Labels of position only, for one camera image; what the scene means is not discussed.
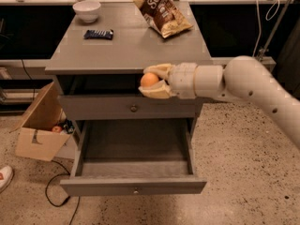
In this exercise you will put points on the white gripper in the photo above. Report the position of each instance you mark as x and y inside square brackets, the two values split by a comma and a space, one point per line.
[182, 80]

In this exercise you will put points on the orange fruit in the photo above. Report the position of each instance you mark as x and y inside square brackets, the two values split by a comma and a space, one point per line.
[149, 79]

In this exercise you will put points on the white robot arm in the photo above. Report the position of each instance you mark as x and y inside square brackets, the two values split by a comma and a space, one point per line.
[243, 79]

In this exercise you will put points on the closed grey top drawer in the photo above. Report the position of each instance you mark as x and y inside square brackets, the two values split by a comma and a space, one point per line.
[93, 107]

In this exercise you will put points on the grey wooden drawer cabinet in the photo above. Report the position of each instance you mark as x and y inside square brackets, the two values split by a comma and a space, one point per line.
[114, 67]

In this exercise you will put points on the open grey middle drawer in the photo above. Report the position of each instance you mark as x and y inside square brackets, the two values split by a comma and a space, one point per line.
[134, 157]

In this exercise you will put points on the brown yellow chip bag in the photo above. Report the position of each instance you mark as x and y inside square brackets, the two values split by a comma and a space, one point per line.
[163, 16]

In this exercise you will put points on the dark blue candy bar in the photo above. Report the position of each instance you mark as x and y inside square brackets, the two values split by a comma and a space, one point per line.
[98, 34]

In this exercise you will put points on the white ceramic bowl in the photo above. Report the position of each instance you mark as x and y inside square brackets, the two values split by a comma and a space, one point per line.
[87, 10]

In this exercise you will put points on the red apple in box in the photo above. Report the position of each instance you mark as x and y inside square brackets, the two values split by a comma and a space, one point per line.
[57, 129]

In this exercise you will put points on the metal stand pole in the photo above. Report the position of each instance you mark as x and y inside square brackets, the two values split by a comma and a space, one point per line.
[260, 53]

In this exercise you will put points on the open cardboard box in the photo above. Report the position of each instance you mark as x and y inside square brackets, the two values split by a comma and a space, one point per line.
[36, 139]

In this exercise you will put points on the white sneaker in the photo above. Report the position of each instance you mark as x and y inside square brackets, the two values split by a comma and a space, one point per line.
[6, 175]

